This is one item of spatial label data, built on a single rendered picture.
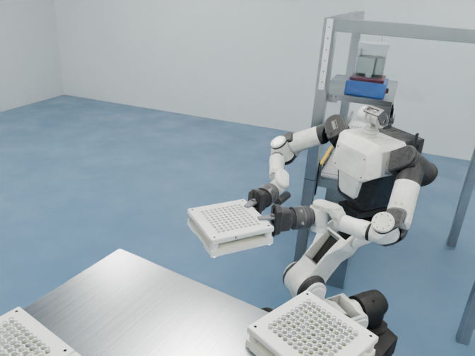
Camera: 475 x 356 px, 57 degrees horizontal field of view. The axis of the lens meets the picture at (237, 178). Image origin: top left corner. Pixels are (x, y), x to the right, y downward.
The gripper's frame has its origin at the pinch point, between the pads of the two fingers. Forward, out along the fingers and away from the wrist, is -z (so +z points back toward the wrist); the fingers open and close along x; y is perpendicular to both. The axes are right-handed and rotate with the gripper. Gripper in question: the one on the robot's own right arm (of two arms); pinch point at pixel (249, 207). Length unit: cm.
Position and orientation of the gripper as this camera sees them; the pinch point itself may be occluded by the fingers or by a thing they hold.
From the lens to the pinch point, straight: 172.3
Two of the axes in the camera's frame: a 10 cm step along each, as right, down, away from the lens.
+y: -8.5, -2.6, 4.6
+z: 5.3, -3.1, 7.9
